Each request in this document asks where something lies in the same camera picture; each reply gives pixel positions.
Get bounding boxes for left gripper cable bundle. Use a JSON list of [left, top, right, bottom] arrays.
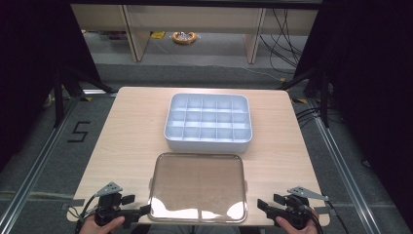
[[68, 194, 99, 234]]

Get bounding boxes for black metal stand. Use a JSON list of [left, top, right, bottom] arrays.
[[277, 65, 331, 129], [53, 64, 115, 129]]

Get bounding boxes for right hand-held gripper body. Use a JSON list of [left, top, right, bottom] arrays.
[[275, 185, 330, 230]]

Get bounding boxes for black cables bundle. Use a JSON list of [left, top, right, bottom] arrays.
[[258, 8, 310, 76]]

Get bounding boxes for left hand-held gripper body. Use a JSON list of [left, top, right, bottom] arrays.
[[94, 181, 131, 229]]

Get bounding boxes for person's grey trousers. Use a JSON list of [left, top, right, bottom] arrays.
[[155, 223, 242, 234]]

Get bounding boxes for person's left hand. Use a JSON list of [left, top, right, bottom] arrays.
[[78, 214, 127, 234]]

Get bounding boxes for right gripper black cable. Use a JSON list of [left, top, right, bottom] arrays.
[[325, 200, 351, 234]]

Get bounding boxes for dark curtain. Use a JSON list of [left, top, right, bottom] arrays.
[[292, 0, 413, 230], [0, 0, 102, 172]]

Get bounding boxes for black floor cables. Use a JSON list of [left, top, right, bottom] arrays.
[[294, 106, 323, 129]]

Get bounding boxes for person's right hand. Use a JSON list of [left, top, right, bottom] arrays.
[[275, 210, 321, 234]]

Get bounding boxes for aluminium floor rail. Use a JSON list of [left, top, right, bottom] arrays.
[[308, 98, 383, 234], [0, 96, 82, 234]]

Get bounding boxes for clear plastic lid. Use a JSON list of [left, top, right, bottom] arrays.
[[147, 152, 248, 224]]

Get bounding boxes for white floor cable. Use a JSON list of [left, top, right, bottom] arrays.
[[198, 63, 282, 82]]

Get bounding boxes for white compartment storage box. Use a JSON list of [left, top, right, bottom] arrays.
[[163, 93, 253, 154]]

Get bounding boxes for orange tape roll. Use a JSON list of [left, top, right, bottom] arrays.
[[171, 30, 199, 46]]

